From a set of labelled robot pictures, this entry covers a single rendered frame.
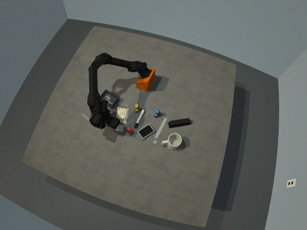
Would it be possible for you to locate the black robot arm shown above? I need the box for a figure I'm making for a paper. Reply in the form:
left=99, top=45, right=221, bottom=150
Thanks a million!
left=87, top=53, right=152, bottom=129

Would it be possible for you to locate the cream paper card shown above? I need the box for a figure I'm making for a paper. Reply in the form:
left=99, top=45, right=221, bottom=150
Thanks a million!
left=116, top=107, right=129, bottom=124

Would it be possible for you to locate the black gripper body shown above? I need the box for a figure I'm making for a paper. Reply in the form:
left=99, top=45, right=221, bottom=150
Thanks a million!
left=103, top=110, right=120, bottom=129

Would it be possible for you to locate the cream mug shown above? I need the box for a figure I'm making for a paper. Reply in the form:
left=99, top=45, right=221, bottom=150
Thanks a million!
left=162, top=134, right=182, bottom=150

